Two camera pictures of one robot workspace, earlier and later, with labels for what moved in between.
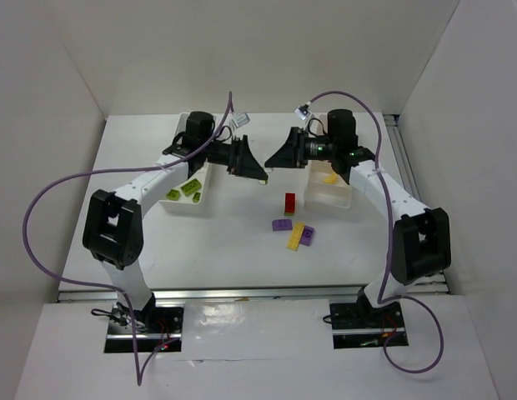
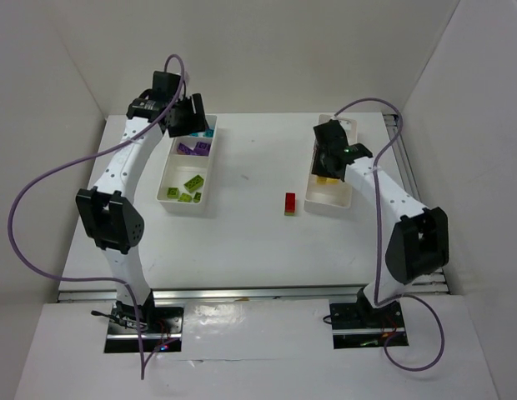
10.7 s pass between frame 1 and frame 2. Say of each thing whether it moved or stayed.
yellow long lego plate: moved
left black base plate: stayed
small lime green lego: stayed
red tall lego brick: stayed
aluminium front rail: stayed
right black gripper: moved
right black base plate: stayed
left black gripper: moved
